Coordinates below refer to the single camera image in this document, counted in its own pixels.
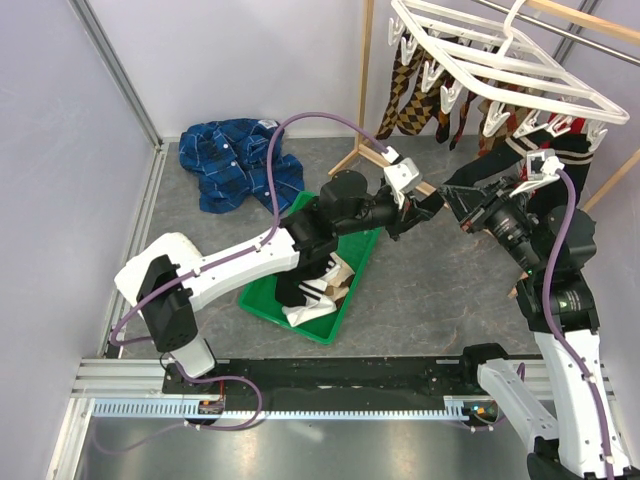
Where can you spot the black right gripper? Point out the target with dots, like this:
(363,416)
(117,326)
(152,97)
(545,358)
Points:
(466,201)

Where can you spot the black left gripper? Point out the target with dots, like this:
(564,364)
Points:
(410,212)

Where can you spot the black beige-striped sock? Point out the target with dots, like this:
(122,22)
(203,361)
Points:
(500,158)
(573,150)

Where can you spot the beige brown striped sock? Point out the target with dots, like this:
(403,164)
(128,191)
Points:
(338,293)

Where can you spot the white black-striped sock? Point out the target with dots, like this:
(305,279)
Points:
(296,316)
(329,270)

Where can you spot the black white-striped sock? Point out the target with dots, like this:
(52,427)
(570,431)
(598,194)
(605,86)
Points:
(288,291)

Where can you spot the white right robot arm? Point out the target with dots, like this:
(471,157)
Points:
(579,440)

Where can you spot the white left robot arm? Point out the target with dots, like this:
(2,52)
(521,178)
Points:
(171,291)

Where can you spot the white sock drying hanger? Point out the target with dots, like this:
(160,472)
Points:
(499,63)

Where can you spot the green plastic tray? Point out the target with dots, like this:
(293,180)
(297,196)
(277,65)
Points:
(335,235)

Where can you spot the brown yellow argyle sock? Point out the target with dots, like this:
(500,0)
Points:
(420,108)
(400,79)

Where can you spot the red patterned sock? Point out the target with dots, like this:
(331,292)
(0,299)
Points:
(558,126)

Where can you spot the blue plaid shirt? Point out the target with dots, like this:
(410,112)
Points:
(229,160)

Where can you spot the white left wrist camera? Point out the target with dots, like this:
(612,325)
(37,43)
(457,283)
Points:
(402,175)

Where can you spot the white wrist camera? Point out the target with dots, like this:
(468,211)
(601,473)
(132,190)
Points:
(402,175)
(541,170)

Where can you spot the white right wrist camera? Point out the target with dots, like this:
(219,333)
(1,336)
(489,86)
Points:
(541,170)

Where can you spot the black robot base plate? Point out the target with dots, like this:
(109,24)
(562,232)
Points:
(356,381)

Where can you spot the grey slotted cable duct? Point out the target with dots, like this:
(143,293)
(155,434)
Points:
(447,409)

